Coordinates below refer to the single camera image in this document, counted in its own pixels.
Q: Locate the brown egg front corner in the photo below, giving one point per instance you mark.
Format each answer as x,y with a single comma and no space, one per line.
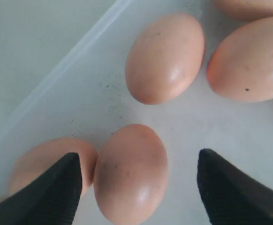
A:
245,10

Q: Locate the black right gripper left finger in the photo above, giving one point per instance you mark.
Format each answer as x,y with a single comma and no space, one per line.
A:
51,199

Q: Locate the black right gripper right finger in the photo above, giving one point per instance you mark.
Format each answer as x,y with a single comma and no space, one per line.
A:
230,196

